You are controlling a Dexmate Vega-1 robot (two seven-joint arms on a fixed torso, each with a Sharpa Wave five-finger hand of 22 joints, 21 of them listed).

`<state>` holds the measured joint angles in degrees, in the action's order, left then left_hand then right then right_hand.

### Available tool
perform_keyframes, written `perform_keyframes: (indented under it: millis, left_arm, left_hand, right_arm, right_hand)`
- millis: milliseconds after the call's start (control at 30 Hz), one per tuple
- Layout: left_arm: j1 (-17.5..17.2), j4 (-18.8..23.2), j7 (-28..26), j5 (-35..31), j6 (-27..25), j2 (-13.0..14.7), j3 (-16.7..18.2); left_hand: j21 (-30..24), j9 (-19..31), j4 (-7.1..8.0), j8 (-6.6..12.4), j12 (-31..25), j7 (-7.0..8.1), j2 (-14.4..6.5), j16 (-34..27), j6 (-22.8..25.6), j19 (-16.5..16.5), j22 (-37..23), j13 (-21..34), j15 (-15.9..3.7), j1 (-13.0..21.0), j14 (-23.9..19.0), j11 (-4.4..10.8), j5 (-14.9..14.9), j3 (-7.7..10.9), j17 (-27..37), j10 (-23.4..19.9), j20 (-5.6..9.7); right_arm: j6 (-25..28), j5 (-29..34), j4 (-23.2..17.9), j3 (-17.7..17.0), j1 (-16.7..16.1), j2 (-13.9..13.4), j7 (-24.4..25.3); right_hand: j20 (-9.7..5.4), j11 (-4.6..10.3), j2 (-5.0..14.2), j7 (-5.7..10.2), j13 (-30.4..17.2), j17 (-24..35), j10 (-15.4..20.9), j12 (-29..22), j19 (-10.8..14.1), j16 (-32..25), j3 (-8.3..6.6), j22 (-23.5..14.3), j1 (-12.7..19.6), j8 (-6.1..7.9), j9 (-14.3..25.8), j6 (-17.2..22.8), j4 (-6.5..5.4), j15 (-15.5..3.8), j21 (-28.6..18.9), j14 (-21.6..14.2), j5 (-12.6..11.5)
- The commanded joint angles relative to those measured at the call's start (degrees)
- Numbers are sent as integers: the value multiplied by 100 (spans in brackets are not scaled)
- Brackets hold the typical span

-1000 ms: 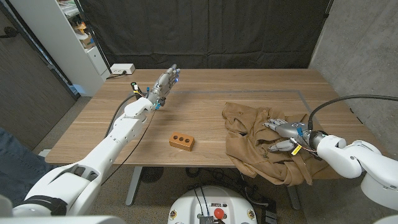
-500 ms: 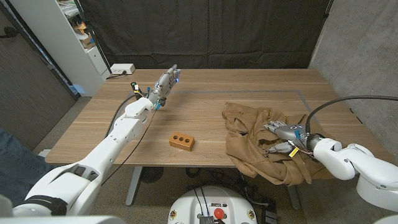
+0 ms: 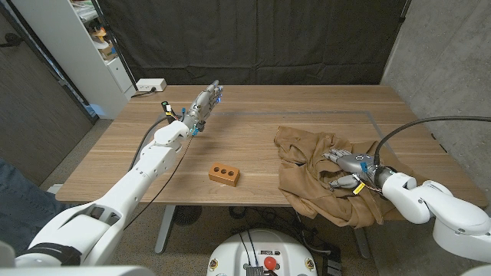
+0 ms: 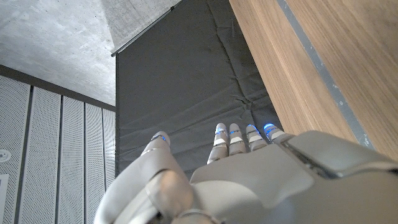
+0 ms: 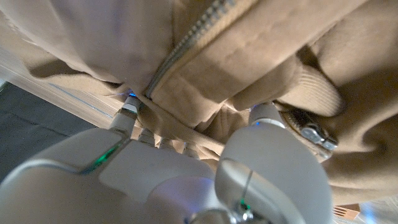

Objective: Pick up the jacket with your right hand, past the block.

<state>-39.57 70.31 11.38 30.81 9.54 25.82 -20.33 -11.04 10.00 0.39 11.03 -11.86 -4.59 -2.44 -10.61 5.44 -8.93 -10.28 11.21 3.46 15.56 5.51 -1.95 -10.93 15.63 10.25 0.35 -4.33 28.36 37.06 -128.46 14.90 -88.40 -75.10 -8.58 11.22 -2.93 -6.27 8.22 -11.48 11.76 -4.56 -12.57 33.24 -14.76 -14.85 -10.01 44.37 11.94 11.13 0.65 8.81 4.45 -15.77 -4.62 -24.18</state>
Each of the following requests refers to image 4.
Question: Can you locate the grey curtain rail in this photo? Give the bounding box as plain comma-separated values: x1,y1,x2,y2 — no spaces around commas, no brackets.
111,0,183,58

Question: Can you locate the black backdrop curtain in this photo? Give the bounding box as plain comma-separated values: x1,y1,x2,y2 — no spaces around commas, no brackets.
114,0,282,180

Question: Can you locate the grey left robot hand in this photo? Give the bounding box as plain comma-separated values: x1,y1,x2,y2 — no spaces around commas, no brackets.
94,121,398,224

